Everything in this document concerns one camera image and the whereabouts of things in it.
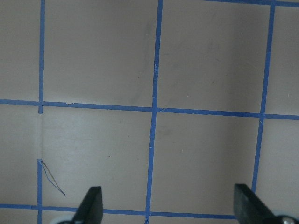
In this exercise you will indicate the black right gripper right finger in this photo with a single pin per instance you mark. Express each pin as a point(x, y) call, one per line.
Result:
point(249, 209)

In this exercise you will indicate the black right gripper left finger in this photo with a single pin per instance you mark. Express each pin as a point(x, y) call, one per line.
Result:
point(90, 210)

